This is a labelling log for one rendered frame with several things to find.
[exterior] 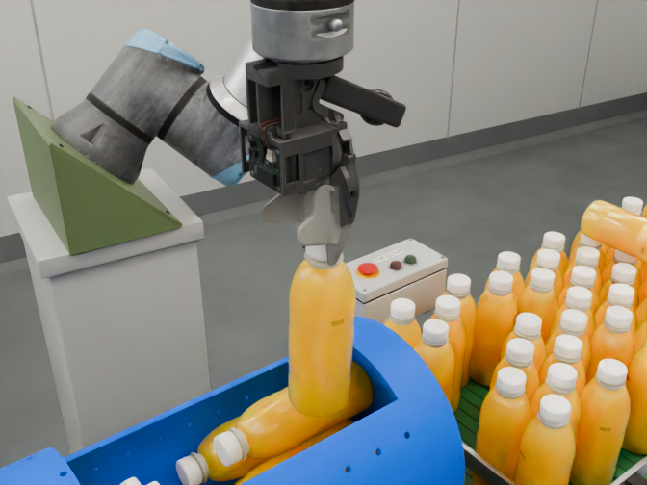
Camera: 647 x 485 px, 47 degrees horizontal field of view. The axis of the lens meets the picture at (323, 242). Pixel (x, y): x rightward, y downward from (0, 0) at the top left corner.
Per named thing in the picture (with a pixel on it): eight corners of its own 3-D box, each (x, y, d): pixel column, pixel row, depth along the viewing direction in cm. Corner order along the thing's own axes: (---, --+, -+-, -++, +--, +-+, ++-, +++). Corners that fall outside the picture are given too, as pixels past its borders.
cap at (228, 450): (249, 458, 88) (237, 465, 87) (237, 458, 91) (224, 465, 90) (238, 427, 88) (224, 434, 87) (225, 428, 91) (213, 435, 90)
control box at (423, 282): (327, 316, 135) (327, 268, 130) (407, 281, 145) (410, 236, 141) (362, 342, 128) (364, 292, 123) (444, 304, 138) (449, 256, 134)
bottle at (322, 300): (278, 385, 87) (279, 246, 78) (331, 370, 90) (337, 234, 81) (305, 421, 82) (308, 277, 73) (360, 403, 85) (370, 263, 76)
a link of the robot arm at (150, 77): (98, 95, 153) (148, 27, 152) (166, 145, 155) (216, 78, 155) (81, 87, 137) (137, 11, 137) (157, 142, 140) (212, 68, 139)
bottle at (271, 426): (378, 407, 96) (258, 472, 86) (351, 410, 102) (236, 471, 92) (358, 357, 97) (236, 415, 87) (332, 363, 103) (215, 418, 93)
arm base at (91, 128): (36, 114, 145) (65, 73, 145) (108, 158, 160) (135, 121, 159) (74, 152, 133) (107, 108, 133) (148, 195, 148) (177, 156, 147)
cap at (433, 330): (450, 334, 115) (451, 324, 114) (445, 347, 112) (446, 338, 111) (425, 328, 116) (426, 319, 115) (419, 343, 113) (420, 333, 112)
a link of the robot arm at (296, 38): (313, -13, 69) (380, 3, 62) (313, 38, 71) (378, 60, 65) (230, -2, 64) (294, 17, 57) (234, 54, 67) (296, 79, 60)
